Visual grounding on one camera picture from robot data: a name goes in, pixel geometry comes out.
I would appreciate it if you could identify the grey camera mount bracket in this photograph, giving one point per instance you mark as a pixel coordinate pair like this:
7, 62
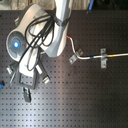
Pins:
12, 68
43, 73

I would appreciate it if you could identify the grey metal cable clip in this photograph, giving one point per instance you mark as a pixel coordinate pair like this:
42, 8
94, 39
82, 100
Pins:
103, 58
73, 58

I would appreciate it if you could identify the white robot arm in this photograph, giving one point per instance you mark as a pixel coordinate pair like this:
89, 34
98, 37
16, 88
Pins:
37, 32

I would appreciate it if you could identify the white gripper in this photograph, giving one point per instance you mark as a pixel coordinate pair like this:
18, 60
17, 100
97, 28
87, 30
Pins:
27, 67

